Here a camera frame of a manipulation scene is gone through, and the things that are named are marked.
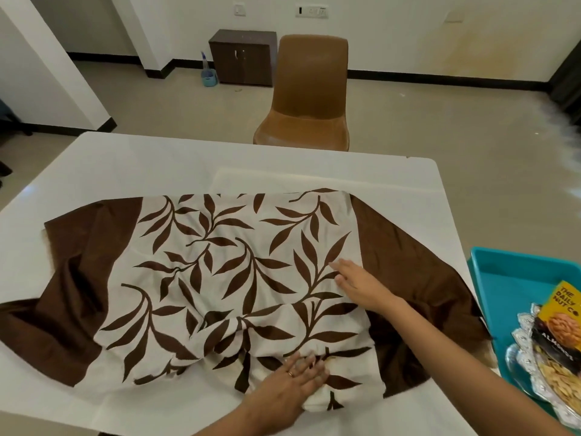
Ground teal plastic tray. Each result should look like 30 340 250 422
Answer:
467 246 581 436

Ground white wall socket panel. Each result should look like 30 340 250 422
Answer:
294 3 330 19

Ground cream cloth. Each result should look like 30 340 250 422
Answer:
212 166 449 210

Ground black office chair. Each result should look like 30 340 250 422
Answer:
0 98 33 178

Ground yellow and black nut packet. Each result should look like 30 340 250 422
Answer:
530 280 581 376

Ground silver ornate plate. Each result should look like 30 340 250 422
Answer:
505 303 581 429

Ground brown plastic chair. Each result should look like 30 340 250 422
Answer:
253 34 350 152

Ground dark wooden cabinet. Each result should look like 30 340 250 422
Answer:
208 29 278 88

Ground person's left hand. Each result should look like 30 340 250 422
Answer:
240 351 331 430

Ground person's right hand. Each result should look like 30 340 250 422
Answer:
328 259 405 315

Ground person's right forearm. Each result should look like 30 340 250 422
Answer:
373 297 573 436

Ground brown leaf-patterned cloth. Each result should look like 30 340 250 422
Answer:
0 188 494 412

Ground person's left forearm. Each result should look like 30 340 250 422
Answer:
192 398 279 436

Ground yellow chips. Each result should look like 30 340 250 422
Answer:
538 358 581 407

